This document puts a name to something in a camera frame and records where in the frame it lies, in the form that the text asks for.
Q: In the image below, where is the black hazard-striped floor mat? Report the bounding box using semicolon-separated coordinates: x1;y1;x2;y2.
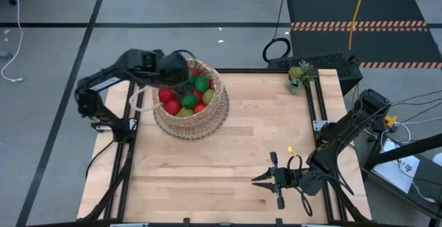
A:
285;0;442;70

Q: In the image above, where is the woven wicker basket with handles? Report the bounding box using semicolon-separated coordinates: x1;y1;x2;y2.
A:
128;57;231;141

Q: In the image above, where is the green speckled pear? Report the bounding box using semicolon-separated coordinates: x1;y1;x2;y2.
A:
202;88;215;106
175;107;195;119

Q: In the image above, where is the white paper sheet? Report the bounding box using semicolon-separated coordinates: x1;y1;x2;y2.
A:
372;139;421;194

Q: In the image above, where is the red bell pepper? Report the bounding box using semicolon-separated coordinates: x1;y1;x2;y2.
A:
163;99;182;117

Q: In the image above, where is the white floor cable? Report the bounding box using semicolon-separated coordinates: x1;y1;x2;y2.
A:
0;0;25;83

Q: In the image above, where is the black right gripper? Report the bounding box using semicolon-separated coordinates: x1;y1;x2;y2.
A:
250;151;311;210

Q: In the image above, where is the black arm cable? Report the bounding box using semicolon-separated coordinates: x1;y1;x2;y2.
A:
84;49;197;180
287;154;356;218

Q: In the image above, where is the small green succulent plant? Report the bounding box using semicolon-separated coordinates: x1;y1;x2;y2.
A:
286;60;315;96

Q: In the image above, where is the silver frame bracket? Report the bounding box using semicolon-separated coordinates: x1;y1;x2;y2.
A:
312;119;332;132
91;118;138;133

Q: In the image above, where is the black metal beam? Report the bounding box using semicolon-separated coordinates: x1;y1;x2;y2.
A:
364;133;442;171

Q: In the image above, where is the black hanging cable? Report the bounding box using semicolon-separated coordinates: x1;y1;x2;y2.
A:
261;0;293;64

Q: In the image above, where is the dark green lime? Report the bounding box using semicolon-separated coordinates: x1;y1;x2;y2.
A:
193;75;210;94
181;94;200;110

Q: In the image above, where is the yellow hanging cable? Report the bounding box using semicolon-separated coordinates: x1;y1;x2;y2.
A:
347;0;370;51

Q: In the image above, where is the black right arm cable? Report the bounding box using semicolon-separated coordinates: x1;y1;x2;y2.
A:
287;154;356;218

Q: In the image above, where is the black perforated equipment box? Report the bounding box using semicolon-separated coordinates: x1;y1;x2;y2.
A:
267;52;364;96

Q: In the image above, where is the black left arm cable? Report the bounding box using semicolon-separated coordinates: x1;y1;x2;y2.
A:
84;49;197;180

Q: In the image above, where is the black aluminium table frame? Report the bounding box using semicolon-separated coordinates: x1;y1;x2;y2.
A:
81;56;373;227

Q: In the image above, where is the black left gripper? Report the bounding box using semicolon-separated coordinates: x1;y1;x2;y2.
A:
157;50;193;97

